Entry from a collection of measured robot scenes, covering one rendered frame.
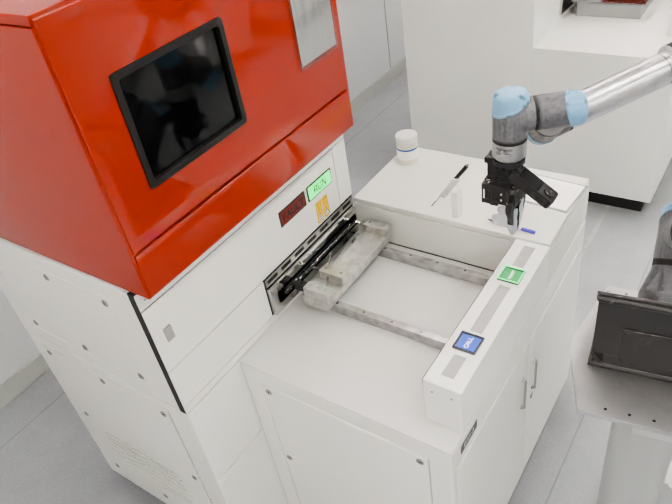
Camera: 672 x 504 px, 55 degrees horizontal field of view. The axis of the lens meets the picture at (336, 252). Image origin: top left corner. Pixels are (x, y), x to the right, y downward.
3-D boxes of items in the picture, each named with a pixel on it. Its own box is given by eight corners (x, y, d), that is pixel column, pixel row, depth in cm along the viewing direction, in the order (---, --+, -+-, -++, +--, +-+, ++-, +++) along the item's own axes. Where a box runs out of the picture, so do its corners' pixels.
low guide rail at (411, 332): (303, 301, 189) (301, 293, 187) (307, 296, 190) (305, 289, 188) (461, 357, 164) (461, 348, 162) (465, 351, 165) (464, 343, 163)
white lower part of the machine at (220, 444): (117, 481, 247) (24, 330, 197) (251, 340, 297) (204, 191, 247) (258, 573, 211) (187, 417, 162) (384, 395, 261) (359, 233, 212)
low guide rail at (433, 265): (352, 248, 206) (351, 240, 204) (356, 244, 207) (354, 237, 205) (503, 291, 180) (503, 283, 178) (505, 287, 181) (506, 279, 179)
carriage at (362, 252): (304, 304, 183) (302, 296, 182) (370, 232, 206) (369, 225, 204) (327, 312, 179) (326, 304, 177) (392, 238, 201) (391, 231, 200)
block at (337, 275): (320, 278, 187) (318, 270, 185) (326, 271, 189) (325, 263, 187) (343, 285, 183) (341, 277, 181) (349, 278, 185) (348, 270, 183)
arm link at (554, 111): (572, 98, 144) (522, 105, 145) (587, 82, 133) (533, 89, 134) (577, 133, 143) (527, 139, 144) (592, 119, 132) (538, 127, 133)
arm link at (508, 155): (532, 133, 141) (518, 151, 136) (531, 151, 144) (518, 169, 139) (499, 128, 145) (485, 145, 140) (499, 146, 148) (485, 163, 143)
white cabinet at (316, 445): (293, 522, 224) (238, 363, 174) (423, 339, 283) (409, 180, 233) (464, 621, 191) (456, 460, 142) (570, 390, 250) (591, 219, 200)
